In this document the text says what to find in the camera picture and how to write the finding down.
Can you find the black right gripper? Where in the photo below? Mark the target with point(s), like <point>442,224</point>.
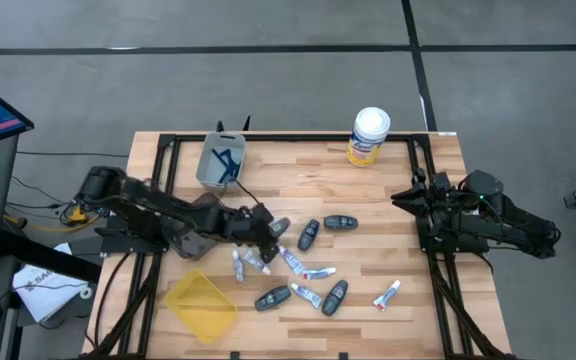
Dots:
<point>435,200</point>

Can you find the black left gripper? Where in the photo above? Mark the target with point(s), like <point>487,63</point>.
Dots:
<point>238,225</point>

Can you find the small blue-white toothpaste tube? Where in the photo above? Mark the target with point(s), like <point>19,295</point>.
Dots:
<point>257,260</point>
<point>320,273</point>
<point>238,267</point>
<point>292,261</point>
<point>306,295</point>

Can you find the white toothpaste tube red end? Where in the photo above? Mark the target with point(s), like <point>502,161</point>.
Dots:
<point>387,295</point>

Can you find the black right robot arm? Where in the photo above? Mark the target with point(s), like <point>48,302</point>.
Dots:
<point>518,225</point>

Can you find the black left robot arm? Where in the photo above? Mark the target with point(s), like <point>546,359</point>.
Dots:
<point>143,200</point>

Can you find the white label sticker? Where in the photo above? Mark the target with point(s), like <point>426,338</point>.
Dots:
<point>447,133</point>

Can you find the disinfecting wipes canister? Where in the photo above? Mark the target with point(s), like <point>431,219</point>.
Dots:
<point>368,135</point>

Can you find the light grey plastic bin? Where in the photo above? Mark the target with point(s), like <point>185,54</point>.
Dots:
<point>205,170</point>

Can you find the yellow translucent plastic bin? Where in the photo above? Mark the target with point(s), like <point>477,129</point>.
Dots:
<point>193,305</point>

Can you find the white tape roll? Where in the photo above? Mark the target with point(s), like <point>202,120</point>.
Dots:
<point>86,292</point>

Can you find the black desk leg bar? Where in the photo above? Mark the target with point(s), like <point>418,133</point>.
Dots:
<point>48,255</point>

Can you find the white printed paper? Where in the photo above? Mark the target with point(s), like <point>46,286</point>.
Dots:
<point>43,290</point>

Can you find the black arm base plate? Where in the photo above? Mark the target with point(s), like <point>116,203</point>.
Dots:
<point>458,246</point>
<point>118,245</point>

